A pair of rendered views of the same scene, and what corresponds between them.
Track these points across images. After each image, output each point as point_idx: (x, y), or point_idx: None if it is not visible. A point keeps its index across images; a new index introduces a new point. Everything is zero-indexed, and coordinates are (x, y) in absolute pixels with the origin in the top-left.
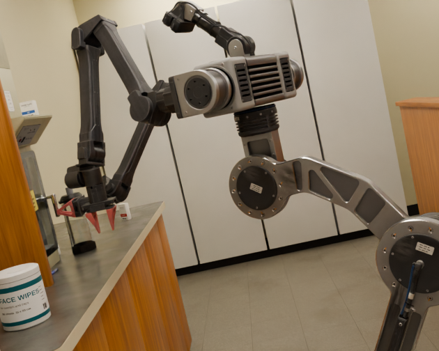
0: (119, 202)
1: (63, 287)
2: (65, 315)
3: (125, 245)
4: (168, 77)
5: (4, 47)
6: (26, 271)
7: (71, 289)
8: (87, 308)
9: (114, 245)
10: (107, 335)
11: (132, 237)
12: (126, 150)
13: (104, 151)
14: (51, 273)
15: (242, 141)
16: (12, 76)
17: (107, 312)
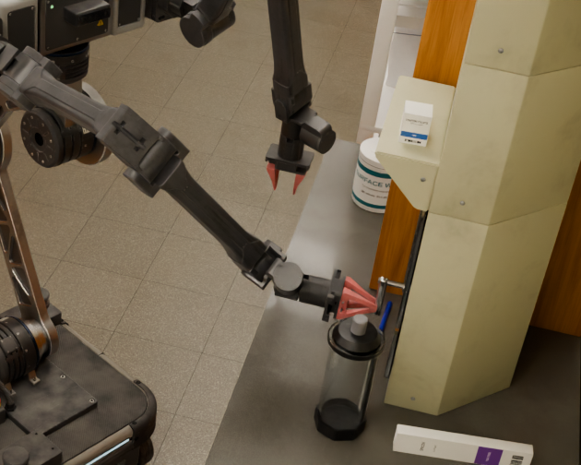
0: (256, 285)
1: (350, 260)
2: (335, 187)
3: (256, 375)
4: None
5: (474, 16)
6: (369, 138)
7: (337, 248)
8: (312, 187)
9: (276, 396)
10: None
11: (236, 415)
12: (229, 214)
13: (273, 98)
14: (381, 322)
15: (81, 83)
16: (459, 77)
17: None
